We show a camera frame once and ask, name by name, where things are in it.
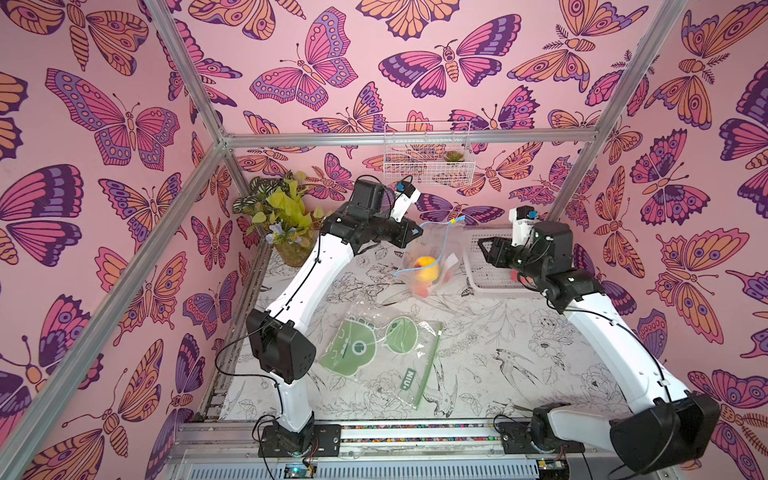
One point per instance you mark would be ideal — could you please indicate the yellow-orange peach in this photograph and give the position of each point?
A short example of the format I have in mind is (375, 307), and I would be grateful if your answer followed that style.
(426, 269)

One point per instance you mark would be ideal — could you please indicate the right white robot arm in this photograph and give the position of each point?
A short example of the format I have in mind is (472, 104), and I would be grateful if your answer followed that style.
(668, 424)

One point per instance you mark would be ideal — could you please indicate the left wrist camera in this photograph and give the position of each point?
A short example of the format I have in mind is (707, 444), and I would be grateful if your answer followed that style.
(405, 195)

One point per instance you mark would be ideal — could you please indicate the pink peach in basket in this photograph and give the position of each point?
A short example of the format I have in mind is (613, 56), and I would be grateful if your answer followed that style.
(517, 277)

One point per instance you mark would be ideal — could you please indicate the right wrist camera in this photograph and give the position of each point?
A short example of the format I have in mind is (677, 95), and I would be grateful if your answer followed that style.
(522, 219)

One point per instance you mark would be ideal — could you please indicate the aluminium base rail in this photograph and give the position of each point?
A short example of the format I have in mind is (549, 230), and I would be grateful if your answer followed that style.
(481, 448)

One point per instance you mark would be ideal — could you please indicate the potted green plant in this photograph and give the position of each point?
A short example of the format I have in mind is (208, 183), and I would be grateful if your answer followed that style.
(275, 208)

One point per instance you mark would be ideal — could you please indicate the aluminium frame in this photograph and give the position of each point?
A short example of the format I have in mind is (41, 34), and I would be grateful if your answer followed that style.
(102, 170)

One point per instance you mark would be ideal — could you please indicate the white plastic basket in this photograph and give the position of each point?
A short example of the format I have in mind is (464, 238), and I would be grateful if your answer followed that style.
(545, 261)

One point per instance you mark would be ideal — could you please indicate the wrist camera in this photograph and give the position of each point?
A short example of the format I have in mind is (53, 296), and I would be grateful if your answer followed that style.
(405, 195)
(522, 219)

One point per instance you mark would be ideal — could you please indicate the small succulent in wire basket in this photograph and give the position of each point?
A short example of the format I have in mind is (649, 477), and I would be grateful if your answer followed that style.
(454, 156)

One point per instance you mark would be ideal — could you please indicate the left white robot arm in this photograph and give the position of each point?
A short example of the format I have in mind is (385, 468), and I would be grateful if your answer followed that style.
(278, 339)

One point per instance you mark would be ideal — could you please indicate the green printed zip bag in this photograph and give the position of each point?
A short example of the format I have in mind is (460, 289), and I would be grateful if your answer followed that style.
(391, 355)

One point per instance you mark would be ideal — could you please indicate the clear blue-zipper zip bag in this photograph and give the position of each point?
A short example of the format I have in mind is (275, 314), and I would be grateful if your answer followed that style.
(438, 239)

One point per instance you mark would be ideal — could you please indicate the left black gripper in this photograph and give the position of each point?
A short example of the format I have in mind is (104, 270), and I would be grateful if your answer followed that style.
(396, 229)

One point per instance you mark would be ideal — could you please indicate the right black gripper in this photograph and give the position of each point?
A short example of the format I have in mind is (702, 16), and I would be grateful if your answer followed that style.
(504, 253)

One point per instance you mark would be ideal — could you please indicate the pink peach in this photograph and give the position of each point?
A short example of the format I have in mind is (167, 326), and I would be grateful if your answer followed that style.
(517, 277)
(421, 289)

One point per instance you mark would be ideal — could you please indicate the white wire wall basket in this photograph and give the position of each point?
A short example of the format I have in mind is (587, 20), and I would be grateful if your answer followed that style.
(416, 154)

